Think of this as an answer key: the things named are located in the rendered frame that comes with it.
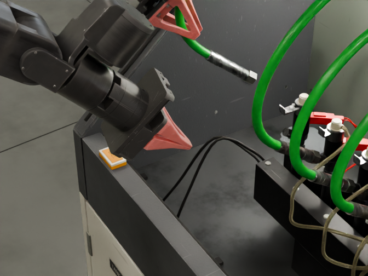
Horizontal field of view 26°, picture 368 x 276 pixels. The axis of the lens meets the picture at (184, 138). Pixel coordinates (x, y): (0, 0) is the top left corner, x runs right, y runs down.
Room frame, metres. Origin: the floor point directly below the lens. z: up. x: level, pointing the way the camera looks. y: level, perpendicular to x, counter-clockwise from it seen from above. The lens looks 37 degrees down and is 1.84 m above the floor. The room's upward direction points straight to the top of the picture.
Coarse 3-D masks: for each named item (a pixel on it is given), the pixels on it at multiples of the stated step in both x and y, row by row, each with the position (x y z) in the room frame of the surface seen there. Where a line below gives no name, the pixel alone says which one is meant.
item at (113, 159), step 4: (108, 148) 1.14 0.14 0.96; (104, 152) 1.13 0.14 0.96; (108, 152) 1.13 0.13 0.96; (100, 156) 1.13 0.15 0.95; (108, 156) 1.12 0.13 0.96; (112, 156) 1.12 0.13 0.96; (104, 160) 1.12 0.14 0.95; (112, 160) 1.10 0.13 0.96; (116, 160) 1.10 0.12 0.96; (108, 164) 1.10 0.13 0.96; (120, 164) 1.10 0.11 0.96; (124, 164) 1.10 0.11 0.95; (112, 168) 1.09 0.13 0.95
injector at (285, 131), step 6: (294, 114) 1.05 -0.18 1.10; (294, 120) 1.05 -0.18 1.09; (306, 126) 1.04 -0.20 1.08; (282, 132) 1.04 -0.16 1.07; (288, 132) 1.04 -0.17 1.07; (306, 132) 1.04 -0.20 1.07; (288, 138) 1.04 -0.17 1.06; (306, 138) 1.05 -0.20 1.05; (300, 144) 1.05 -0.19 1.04; (294, 174) 1.05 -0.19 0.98
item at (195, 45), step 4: (176, 8) 1.10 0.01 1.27; (176, 12) 1.10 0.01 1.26; (180, 12) 1.09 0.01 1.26; (176, 16) 1.10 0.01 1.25; (180, 16) 1.10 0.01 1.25; (176, 20) 1.10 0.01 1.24; (180, 20) 1.09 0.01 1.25; (184, 20) 1.10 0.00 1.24; (176, 24) 1.10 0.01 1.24; (180, 24) 1.09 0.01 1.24; (184, 24) 1.10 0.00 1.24; (184, 28) 1.10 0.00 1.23; (184, 40) 1.10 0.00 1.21; (188, 40) 1.10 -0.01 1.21; (192, 40) 1.10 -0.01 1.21; (188, 44) 1.10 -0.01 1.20; (192, 44) 1.10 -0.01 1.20; (196, 44) 1.10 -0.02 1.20; (200, 44) 1.11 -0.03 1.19; (192, 48) 1.10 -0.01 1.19; (196, 48) 1.10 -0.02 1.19; (200, 48) 1.10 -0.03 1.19; (204, 48) 1.11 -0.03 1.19; (196, 52) 1.10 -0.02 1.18; (200, 52) 1.10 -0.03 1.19; (204, 52) 1.10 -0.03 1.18; (208, 52) 1.10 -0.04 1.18; (204, 56) 1.10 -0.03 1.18; (208, 56) 1.10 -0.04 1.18
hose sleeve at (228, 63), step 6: (210, 54) 1.10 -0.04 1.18; (216, 54) 1.11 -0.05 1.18; (210, 60) 1.10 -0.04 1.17; (216, 60) 1.10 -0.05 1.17; (222, 60) 1.11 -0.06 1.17; (228, 60) 1.11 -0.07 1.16; (222, 66) 1.10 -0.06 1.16; (228, 66) 1.11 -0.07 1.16; (234, 66) 1.11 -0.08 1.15; (240, 66) 1.12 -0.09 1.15; (234, 72) 1.11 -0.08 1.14; (240, 72) 1.11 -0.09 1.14; (246, 72) 1.11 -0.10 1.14
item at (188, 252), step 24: (96, 144) 1.17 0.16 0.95; (96, 168) 1.13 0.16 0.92; (120, 168) 1.10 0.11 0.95; (96, 192) 1.14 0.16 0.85; (120, 192) 1.05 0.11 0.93; (144, 192) 1.03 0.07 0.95; (120, 216) 1.06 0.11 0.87; (144, 216) 0.98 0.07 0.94; (168, 216) 0.97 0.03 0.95; (120, 240) 1.06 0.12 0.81; (144, 240) 0.98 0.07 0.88; (168, 240) 0.92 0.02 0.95; (192, 240) 0.91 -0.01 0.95; (144, 264) 0.99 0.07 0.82; (168, 264) 0.91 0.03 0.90; (192, 264) 0.86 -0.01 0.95; (216, 264) 0.86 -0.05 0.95
